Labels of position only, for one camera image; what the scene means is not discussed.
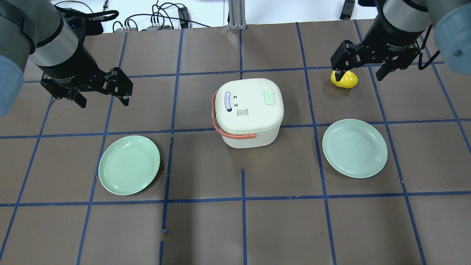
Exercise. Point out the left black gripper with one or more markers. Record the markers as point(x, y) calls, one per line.
point(70, 68)

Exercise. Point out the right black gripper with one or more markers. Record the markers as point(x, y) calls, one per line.
point(394, 38)

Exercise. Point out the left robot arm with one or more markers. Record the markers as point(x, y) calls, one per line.
point(52, 38)

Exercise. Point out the white rice cooker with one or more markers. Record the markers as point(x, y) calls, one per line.
point(249, 106)

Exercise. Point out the yellow lemon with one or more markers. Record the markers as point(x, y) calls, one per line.
point(348, 81)

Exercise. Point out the right green plate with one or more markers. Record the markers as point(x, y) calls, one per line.
point(355, 148)

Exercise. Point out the green plate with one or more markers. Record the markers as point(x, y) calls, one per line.
point(129, 165)
point(355, 148)

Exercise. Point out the left green plate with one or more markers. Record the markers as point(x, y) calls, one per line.
point(129, 165)

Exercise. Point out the black power adapter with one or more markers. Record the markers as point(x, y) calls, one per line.
point(184, 17)

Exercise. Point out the brown paper table mat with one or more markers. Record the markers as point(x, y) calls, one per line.
point(235, 149)

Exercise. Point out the orange rice cooker handle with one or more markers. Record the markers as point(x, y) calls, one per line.
point(222, 132)

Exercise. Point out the aluminium frame post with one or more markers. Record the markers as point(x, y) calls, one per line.
point(236, 13)

